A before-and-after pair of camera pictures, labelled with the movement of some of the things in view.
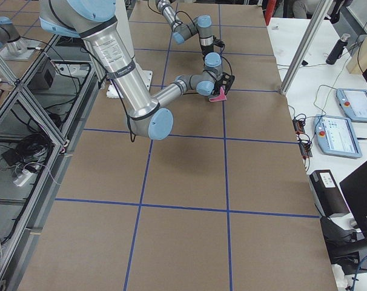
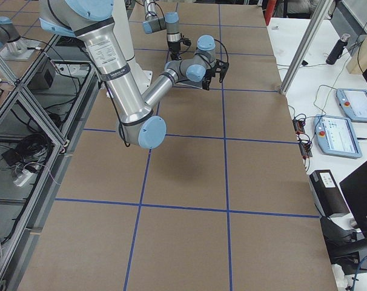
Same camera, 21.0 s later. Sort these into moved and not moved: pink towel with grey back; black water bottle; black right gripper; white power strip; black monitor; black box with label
Moved: black right gripper; pink towel with grey back
Not moved: black box with label; white power strip; black monitor; black water bottle
